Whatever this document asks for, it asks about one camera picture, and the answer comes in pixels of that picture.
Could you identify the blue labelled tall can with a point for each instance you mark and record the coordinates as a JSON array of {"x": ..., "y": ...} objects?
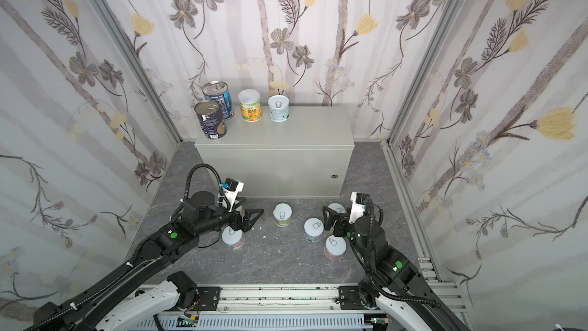
[{"x": 219, "y": 91}]

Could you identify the dark labelled tall can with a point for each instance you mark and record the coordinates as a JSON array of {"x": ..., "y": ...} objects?
[{"x": 211, "y": 119}]

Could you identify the grey metal cabinet box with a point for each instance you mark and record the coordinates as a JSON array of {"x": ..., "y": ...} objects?
[{"x": 304, "y": 157}]

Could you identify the white lid light-blue can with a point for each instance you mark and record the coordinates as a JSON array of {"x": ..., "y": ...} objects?
[{"x": 278, "y": 108}]

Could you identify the white lid pink can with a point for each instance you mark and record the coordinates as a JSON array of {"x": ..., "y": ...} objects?
[{"x": 232, "y": 238}]

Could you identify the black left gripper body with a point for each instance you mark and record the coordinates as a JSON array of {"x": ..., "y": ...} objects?
[{"x": 241, "y": 220}]

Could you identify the white lid green can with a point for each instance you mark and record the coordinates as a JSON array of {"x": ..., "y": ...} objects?
[{"x": 282, "y": 214}]

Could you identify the white lid yellow can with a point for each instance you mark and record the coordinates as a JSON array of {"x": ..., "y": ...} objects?
[{"x": 337, "y": 207}]

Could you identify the white lid teal can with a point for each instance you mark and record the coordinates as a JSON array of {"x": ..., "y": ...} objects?
[{"x": 313, "y": 229}]

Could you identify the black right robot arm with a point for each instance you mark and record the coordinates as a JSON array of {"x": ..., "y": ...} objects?
[{"x": 391, "y": 282}]

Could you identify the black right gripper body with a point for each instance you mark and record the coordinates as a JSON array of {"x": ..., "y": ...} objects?
[{"x": 342, "y": 226}]

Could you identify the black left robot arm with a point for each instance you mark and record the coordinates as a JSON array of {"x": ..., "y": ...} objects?
[{"x": 196, "y": 216}]

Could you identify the white lid yellow-orange can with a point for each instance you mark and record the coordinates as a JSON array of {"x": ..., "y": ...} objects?
[{"x": 250, "y": 105}]

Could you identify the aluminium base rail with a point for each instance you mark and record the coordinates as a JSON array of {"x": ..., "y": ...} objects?
[{"x": 142, "y": 311}]

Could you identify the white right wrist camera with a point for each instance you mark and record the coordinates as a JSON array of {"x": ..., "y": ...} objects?
[{"x": 360, "y": 206}]

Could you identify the white lid pink-red can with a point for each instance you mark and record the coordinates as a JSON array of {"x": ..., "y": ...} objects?
[{"x": 335, "y": 248}]

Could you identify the white slotted cable duct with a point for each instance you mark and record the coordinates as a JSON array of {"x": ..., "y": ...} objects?
[{"x": 267, "y": 322}]

